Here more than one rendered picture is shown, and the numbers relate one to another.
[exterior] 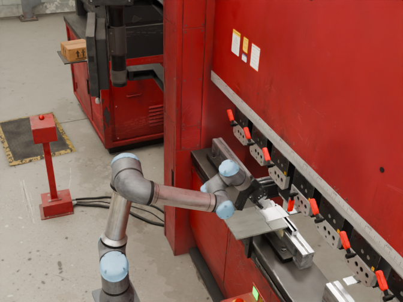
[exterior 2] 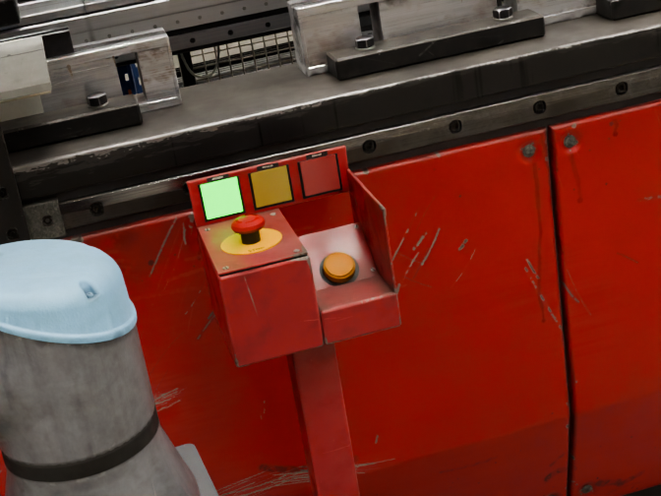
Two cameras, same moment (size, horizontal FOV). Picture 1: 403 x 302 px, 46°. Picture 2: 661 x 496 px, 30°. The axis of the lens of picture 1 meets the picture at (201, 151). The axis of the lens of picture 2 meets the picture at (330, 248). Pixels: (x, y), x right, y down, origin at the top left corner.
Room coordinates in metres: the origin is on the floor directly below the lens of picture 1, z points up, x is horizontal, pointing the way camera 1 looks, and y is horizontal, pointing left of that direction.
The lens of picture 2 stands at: (1.04, 1.09, 1.32)
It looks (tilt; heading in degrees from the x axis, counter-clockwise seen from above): 23 degrees down; 282
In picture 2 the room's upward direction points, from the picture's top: 9 degrees counter-clockwise
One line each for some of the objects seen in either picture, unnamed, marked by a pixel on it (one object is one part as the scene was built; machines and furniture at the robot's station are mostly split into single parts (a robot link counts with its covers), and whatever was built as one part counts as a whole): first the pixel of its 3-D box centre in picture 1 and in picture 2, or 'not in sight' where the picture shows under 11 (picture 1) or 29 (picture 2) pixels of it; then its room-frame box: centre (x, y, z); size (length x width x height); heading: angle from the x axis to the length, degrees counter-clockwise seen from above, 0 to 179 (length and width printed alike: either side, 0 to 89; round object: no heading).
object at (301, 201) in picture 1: (309, 191); not in sight; (1.61, -0.46, 1.26); 0.15 x 0.09 x 0.17; 23
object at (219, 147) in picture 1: (232, 165); not in sight; (2.28, -0.19, 0.92); 0.50 x 0.06 x 0.10; 23
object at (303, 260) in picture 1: (285, 232); (29, 95); (1.72, -0.42, 0.92); 0.39 x 0.06 x 0.10; 23
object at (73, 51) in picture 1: (75, 49); not in sight; (3.73, 1.08, 1.04); 0.30 x 0.26 x 0.12; 27
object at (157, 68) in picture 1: (150, 80); not in sight; (2.86, 0.35, 1.18); 0.40 x 0.24 x 0.07; 23
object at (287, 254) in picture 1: (272, 238); (24, 133); (1.71, -0.36, 0.89); 0.30 x 0.05 x 0.03; 23
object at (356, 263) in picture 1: (370, 256); not in sight; (1.24, -0.62, 1.26); 0.15 x 0.09 x 0.17; 23
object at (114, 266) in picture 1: (114, 271); (45, 342); (1.41, 0.34, 0.94); 0.13 x 0.12 x 0.14; 16
